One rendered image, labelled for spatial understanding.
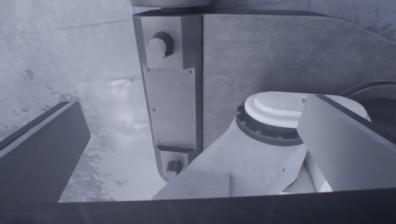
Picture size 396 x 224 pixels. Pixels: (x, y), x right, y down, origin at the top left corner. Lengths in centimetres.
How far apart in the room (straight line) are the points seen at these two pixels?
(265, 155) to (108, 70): 62
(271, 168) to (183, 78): 28
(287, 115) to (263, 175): 11
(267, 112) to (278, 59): 16
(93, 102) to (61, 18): 31
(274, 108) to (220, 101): 19
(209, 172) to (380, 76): 43
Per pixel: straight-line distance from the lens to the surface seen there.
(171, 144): 59
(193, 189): 24
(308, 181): 50
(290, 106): 37
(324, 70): 51
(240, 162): 31
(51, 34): 87
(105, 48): 76
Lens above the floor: 62
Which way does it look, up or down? 57 degrees down
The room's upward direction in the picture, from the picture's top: 163 degrees counter-clockwise
